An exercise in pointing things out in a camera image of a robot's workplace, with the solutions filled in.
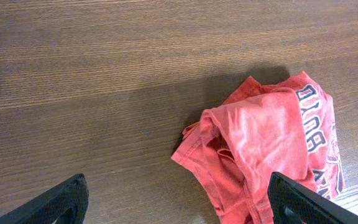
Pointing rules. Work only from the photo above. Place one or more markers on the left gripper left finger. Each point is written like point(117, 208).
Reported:
point(64, 203)

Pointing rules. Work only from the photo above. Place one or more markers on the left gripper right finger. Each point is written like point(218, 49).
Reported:
point(292, 203)

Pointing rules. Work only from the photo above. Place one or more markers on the orange printed t-shirt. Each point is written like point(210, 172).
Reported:
point(234, 148)

